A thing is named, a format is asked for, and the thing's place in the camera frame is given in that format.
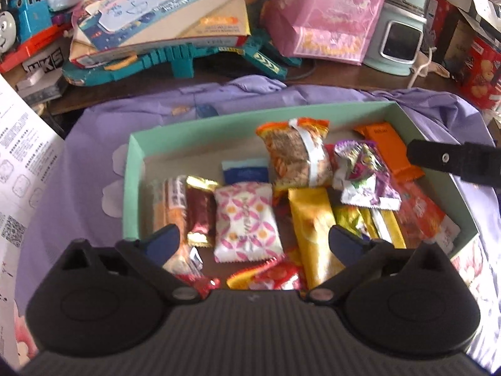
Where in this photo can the purple floral cloth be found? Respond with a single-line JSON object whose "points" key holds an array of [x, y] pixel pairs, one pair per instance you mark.
{"points": [[98, 137]]}

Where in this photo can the orange white-striped snack packet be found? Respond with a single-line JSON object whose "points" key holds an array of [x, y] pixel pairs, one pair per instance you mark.
{"points": [[297, 152]]}

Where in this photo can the mint green cardboard box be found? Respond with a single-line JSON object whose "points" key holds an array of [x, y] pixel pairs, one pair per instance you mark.
{"points": [[184, 164]]}

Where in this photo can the clear-wrapped biscuit packet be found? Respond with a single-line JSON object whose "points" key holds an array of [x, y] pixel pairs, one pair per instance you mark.
{"points": [[172, 207]]}

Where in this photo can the pink gift bag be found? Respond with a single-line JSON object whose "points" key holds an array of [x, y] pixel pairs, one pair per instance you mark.
{"points": [[332, 11]]}

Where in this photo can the shiny red patterned snack packet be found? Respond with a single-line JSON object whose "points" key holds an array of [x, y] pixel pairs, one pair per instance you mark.
{"points": [[203, 284]]}

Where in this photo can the dark red gold-edged snack packet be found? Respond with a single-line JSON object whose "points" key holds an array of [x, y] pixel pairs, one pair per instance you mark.
{"points": [[201, 211]]}

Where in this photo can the yellow silver-striped snack packet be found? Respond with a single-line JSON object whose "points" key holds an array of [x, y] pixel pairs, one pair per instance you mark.
{"points": [[385, 227]]}

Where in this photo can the blue toy train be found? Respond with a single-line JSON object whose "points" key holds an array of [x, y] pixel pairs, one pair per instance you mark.
{"points": [[27, 11]]}

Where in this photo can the colourful drawing mat toy box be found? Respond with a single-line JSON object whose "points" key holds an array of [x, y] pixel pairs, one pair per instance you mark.
{"points": [[176, 11]]}

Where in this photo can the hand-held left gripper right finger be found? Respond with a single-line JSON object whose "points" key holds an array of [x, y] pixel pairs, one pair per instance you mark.
{"points": [[340, 243]]}

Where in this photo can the blue snack packet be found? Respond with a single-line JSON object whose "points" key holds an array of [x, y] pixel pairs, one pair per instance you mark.
{"points": [[244, 172]]}

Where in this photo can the long golden yellow snack packet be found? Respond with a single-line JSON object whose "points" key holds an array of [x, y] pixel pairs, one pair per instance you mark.
{"points": [[309, 223]]}

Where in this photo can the white printed instruction sheet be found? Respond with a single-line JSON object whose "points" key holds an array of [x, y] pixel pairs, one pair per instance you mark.
{"points": [[23, 145]]}

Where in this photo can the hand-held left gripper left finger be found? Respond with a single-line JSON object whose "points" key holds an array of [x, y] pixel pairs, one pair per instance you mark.
{"points": [[164, 243]]}

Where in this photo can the plain orange snack packet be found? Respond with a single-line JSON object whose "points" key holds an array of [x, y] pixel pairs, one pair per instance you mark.
{"points": [[385, 141]]}

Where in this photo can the white perforated card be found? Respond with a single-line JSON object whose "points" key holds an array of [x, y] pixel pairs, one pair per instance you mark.
{"points": [[475, 4]]}

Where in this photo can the red biscuit box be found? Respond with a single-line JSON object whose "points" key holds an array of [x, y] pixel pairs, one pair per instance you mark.
{"points": [[483, 74]]}

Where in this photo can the red yellow-edged snack packet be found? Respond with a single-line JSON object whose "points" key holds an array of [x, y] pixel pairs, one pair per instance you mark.
{"points": [[274, 276]]}

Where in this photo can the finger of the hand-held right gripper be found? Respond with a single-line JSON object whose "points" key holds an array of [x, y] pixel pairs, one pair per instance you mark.
{"points": [[442, 158]]}

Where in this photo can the pink white patterned snack packet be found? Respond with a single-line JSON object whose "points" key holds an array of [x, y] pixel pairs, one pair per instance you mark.
{"points": [[246, 223]]}

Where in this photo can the purple silver snack packet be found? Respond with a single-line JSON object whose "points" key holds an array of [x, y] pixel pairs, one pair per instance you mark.
{"points": [[364, 176]]}

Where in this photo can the beige crumpled cloth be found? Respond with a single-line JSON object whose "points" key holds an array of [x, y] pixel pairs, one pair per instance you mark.
{"points": [[436, 71]]}

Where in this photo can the black box with white letters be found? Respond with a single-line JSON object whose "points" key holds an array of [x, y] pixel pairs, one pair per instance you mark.
{"points": [[43, 66]]}

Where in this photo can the dark red box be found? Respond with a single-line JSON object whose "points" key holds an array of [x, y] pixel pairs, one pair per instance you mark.
{"points": [[440, 19]]}

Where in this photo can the mint green appliance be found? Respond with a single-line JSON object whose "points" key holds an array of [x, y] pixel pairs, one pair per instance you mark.
{"points": [[399, 39]]}

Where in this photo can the red and white snack packet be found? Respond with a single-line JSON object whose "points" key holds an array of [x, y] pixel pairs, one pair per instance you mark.
{"points": [[422, 211]]}

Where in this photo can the teal plastic toy track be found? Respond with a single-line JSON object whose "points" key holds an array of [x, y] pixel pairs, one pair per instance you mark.
{"points": [[180, 56]]}

